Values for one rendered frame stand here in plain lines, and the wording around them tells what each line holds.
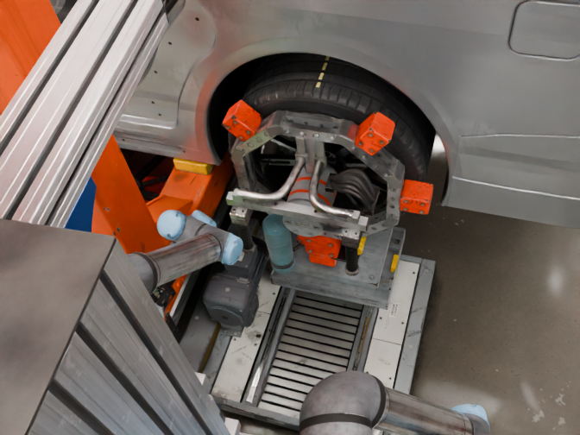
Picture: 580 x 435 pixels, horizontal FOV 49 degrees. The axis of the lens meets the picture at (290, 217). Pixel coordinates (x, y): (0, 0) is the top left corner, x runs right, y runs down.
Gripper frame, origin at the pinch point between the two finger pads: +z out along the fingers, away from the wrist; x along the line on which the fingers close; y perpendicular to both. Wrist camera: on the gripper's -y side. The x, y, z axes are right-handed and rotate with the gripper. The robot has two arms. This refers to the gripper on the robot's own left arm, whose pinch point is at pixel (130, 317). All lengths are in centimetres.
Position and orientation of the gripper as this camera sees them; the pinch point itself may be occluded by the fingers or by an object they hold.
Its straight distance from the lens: 183.2
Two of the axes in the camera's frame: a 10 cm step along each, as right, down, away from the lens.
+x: 7.0, 4.8, 5.3
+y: 4.1, 3.3, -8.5
